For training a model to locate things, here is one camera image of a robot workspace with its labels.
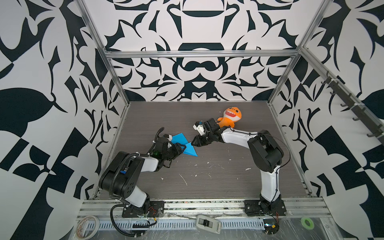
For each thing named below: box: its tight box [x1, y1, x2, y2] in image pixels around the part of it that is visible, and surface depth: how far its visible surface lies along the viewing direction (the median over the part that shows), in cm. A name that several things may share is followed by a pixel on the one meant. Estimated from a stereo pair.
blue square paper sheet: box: [171, 132, 198, 157], surface depth 94 cm
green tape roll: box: [301, 216, 315, 230], surface depth 72 cm
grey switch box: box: [196, 214, 222, 234], surface depth 69 cm
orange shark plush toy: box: [217, 106, 242, 129], surface depth 104 cm
